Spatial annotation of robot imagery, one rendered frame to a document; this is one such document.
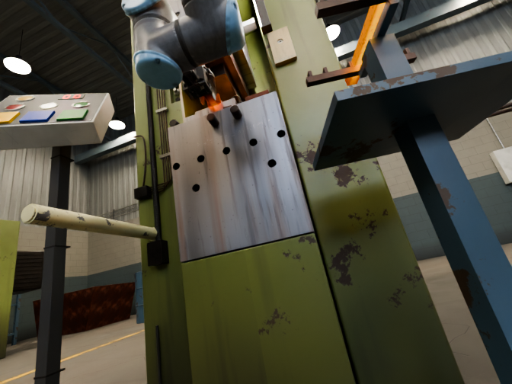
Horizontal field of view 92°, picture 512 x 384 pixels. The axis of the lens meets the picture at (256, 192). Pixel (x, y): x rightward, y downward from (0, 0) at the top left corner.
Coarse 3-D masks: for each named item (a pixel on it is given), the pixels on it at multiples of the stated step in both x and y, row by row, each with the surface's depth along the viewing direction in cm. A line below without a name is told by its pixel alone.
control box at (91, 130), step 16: (16, 96) 92; (32, 96) 92; (48, 96) 94; (80, 96) 95; (96, 96) 96; (0, 112) 81; (96, 112) 85; (112, 112) 101; (0, 128) 74; (16, 128) 75; (32, 128) 77; (48, 128) 78; (64, 128) 79; (80, 128) 80; (96, 128) 82; (0, 144) 77; (16, 144) 78; (32, 144) 79; (48, 144) 81; (64, 144) 82; (80, 144) 83
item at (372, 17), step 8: (376, 8) 56; (368, 16) 59; (376, 16) 58; (368, 24) 60; (376, 24) 60; (368, 32) 62; (360, 40) 65; (368, 40) 64; (360, 48) 66; (360, 56) 69; (360, 64) 71; (352, 80) 77
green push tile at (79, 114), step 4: (64, 112) 82; (68, 112) 82; (72, 112) 82; (76, 112) 83; (80, 112) 83; (84, 112) 83; (60, 116) 80; (64, 116) 80; (68, 116) 80; (72, 116) 80; (76, 116) 80; (80, 116) 80; (84, 116) 81; (60, 120) 79; (64, 120) 79
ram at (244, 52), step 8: (168, 0) 110; (176, 0) 109; (176, 8) 107; (248, 24) 120; (240, 56) 116; (248, 56) 138; (240, 64) 120; (248, 64) 123; (248, 72) 126; (248, 80) 131; (248, 88) 137
